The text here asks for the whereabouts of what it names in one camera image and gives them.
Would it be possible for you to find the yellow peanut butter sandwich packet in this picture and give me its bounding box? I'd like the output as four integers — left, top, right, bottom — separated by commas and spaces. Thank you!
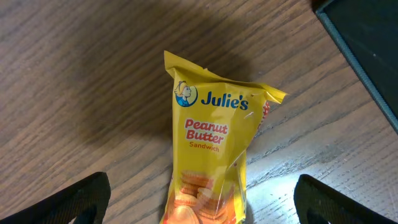
161, 52, 285, 224

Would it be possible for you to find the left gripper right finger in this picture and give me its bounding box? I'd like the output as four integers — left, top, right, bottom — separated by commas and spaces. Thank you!
294, 174, 397, 224

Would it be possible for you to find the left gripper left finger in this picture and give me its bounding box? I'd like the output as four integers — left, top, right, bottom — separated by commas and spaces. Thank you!
1, 172, 111, 224

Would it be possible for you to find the black gift box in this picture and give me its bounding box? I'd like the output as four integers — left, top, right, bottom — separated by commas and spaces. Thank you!
310, 0, 397, 129

